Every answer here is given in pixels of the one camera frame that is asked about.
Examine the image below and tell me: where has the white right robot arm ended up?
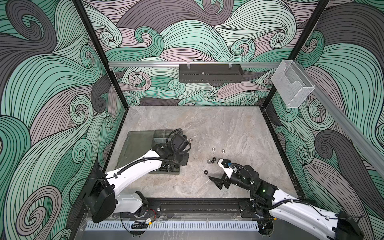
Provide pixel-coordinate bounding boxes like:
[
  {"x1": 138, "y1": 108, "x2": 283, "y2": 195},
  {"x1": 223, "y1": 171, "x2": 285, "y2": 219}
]
[{"x1": 209, "y1": 159, "x2": 364, "y2": 240}]

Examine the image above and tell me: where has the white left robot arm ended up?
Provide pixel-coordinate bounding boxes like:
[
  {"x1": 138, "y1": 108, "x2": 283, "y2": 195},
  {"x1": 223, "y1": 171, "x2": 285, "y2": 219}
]
[{"x1": 82, "y1": 129, "x2": 191, "y2": 223}]

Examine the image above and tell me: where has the green plastic organizer box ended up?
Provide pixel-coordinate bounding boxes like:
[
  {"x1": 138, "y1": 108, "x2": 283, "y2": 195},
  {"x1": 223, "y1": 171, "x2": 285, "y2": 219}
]
[{"x1": 115, "y1": 129, "x2": 189, "y2": 175}]

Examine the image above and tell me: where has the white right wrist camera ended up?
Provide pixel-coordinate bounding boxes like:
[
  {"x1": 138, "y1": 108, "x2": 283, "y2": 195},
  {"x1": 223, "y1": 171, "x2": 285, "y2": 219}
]
[{"x1": 218, "y1": 159, "x2": 238, "y2": 179}]

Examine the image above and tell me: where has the white slotted cable duct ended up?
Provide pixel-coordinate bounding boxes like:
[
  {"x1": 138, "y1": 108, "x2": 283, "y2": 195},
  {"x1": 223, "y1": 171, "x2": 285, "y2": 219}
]
[{"x1": 85, "y1": 220, "x2": 259, "y2": 232}]

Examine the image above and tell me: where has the aluminium wall rail back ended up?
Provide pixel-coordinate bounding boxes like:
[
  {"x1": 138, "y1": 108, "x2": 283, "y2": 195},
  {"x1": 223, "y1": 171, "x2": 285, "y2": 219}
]
[{"x1": 108, "y1": 61, "x2": 280, "y2": 69}]

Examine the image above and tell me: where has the aluminium wall rail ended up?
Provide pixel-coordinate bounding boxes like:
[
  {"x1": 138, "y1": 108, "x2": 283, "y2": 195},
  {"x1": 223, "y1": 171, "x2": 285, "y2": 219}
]
[
  {"x1": 296, "y1": 63, "x2": 384, "y2": 176},
  {"x1": 108, "y1": 61, "x2": 280, "y2": 69}
]

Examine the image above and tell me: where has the clear plastic wall bin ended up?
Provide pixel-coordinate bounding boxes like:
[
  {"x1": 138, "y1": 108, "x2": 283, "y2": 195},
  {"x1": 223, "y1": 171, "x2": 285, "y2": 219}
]
[{"x1": 271, "y1": 60, "x2": 315, "y2": 109}]

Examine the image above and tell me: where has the aluminium wall rail right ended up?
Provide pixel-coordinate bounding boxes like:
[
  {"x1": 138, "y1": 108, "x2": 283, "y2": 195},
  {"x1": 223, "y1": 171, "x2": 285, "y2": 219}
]
[{"x1": 296, "y1": 63, "x2": 384, "y2": 176}]

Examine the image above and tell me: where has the black corner frame post right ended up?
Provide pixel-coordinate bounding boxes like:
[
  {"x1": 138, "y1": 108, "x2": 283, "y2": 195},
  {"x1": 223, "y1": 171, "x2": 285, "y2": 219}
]
[{"x1": 261, "y1": 0, "x2": 329, "y2": 112}]

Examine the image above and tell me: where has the black corner frame post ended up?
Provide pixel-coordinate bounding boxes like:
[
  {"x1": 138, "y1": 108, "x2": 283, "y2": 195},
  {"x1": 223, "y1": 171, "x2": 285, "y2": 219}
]
[
  {"x1": 73, "y1": 0, "x2": 129, "y2": 112},
  {"x1": 261, "y1": 0, "x2": 329, "y2": 112}
]

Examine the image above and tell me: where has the black corner frame post left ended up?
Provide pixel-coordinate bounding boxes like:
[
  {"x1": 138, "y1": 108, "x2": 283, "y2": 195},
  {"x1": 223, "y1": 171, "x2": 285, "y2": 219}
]
[{"x1": 73, "y1": 0, "x2": 129, "y2": 112}]

